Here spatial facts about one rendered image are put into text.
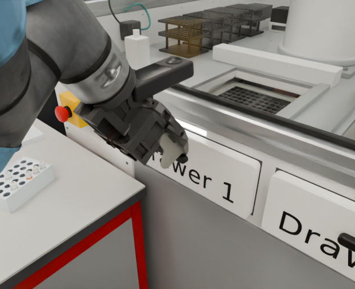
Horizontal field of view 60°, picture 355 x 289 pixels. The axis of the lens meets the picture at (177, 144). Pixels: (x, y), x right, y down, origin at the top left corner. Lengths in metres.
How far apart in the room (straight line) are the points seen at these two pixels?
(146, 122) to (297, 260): 0.33
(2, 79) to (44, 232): 0.48
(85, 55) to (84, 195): 0.42
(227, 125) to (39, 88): 0.30
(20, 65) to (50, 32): 0.11
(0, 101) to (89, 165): 0.58
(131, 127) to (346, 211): 0.29
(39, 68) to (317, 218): 0.38
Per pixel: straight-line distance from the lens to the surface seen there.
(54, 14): 0.30
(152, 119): 0.41
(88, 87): 0.35
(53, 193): 0.72
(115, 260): 0.78
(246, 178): 0.49
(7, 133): 0.27
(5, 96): 0.21
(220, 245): 0.66
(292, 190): 0.46
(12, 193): 0.69
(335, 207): 0.45
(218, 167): 0.51
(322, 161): 0.45
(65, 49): 0.31
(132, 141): 0.40
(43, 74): 0.29
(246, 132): 0.48
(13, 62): 0.18
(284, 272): 0.60
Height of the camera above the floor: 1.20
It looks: 32 degrees down
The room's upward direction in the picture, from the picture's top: straight up
